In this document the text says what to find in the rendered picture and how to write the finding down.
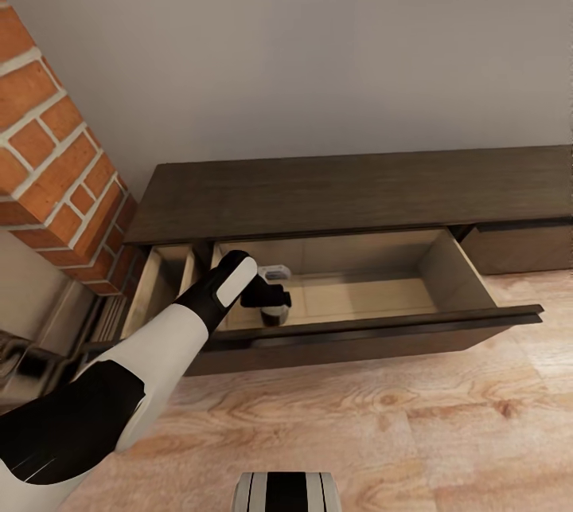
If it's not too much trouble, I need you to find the pillar candle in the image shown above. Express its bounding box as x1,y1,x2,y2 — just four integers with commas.
260,305,289,326

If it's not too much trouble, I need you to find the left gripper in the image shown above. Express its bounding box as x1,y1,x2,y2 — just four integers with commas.
240,282,292,307

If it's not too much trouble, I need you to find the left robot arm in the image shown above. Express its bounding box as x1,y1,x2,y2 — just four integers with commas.
0,252,292,512

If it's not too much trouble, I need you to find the robot trunk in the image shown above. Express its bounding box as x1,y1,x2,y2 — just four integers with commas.
231,471,341,512

